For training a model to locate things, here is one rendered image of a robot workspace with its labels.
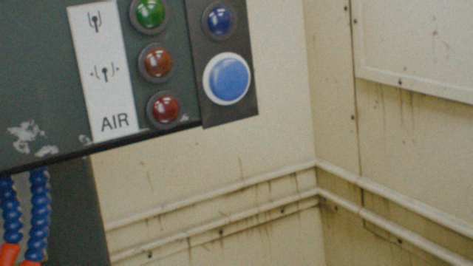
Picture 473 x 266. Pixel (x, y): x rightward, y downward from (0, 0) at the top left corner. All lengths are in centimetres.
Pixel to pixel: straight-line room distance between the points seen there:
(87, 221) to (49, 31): 80
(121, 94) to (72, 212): 76
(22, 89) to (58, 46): 3
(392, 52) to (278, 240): 64
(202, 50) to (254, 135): 125
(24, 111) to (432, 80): 104
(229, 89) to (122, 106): 7
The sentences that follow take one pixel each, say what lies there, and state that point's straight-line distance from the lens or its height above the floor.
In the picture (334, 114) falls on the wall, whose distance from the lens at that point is 170.
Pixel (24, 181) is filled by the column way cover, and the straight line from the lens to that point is 112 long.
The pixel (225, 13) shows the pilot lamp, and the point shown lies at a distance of 46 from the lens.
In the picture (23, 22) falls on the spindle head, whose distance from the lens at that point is 43.
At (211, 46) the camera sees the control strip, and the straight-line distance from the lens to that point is 47.
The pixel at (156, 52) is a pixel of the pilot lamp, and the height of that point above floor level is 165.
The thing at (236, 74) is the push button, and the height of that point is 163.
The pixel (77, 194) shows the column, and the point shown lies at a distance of 119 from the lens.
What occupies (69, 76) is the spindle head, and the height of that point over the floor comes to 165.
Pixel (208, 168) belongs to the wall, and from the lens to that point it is 167.
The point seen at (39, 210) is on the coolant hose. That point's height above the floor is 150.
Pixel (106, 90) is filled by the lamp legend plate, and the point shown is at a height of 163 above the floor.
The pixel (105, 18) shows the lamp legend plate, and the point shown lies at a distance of 44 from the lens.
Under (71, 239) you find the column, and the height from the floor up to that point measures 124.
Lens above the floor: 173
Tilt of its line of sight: 18 degrees down
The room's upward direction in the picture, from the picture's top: 7 degrees counter-clockwise
